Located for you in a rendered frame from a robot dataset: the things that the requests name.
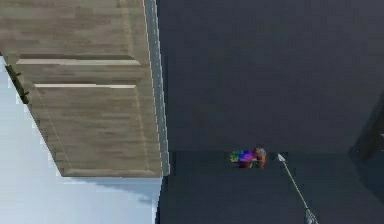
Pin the multicoloured small box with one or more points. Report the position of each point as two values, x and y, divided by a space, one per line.
248 158

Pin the thin pale rod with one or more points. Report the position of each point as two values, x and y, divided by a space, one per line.
295 181

